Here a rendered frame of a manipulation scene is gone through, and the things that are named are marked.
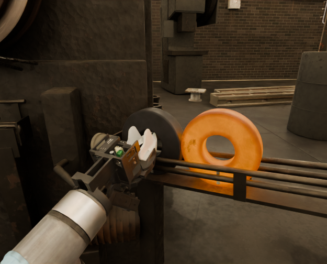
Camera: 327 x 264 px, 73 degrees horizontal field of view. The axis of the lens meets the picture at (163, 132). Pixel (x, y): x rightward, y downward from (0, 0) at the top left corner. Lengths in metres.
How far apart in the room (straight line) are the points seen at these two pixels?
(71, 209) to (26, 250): 0.07
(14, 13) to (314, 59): 2.56
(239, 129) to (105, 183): 0.25
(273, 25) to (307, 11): 1.04
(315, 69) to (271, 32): 5.17
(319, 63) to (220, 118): 2.37
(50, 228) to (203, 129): 0.29
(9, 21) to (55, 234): 0.50
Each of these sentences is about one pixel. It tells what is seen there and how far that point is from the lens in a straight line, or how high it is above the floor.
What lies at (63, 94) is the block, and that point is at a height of 0.79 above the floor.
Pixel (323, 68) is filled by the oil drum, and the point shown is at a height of 0.73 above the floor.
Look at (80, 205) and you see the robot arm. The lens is 0.35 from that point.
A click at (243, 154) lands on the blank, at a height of 0.72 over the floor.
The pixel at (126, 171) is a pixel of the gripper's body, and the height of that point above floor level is 0.71.
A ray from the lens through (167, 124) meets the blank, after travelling 0.46.
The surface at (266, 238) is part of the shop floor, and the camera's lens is 1.37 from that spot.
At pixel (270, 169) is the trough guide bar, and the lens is 0.48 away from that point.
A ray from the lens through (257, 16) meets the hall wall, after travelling 7.63.
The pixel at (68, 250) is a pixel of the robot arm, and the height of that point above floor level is 0.66.
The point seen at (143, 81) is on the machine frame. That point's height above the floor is 0.81.
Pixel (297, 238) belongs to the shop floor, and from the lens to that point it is 1.44.
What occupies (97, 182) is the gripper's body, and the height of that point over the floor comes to 0.71.
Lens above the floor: 0.90
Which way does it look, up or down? 20 degrees down
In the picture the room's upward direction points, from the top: straight up
